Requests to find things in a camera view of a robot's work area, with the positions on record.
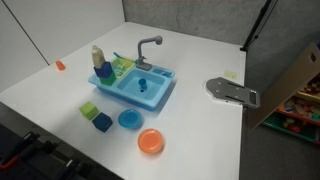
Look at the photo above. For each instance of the blue printed building block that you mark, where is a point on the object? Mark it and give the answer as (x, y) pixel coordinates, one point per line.
(103, 70)

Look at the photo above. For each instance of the light blue toy sink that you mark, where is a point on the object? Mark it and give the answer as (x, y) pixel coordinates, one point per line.
(133, 96)

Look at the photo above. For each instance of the dark blue building block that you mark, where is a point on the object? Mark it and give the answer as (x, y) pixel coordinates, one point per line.
(102, 122)

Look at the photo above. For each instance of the lime green building block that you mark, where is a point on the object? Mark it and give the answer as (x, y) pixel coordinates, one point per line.
(89, 110)

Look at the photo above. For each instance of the small blue toy cup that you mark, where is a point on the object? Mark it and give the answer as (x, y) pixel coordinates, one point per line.
(142, 83)

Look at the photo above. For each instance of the yellow toy dish rack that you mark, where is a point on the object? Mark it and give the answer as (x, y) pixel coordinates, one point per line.
(124, 68)

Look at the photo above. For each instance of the blue toy plate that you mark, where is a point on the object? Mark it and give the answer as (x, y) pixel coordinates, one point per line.
(129, 119)

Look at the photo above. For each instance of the grey toy faucet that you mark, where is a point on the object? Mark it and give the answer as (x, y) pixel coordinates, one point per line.
(141, 50)

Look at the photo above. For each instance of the orange toy plate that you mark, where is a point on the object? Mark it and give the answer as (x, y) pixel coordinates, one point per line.
(150, 141)

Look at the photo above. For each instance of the blue toy utensil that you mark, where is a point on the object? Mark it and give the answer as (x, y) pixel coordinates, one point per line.
(118, 55)

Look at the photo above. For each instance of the grey metal mounting plate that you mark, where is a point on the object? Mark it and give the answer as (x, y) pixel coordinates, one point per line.
(230, 90)

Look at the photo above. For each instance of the yellow sticky note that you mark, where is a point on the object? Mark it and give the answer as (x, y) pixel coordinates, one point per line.
(230, 75)

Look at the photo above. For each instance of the small orange toy cup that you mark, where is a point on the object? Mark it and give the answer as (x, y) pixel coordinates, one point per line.
(60, 65)

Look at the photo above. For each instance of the black tripod stand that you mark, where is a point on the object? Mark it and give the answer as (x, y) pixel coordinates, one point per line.
(258, 23)

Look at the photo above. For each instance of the brown cardboard box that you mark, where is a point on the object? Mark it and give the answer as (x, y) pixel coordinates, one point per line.
(283, 86)

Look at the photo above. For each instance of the black clamp stand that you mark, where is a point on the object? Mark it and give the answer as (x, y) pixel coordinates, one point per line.
(43, 156)

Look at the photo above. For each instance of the colourful toy storage bins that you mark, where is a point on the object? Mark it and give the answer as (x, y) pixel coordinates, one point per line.
(300, 113)

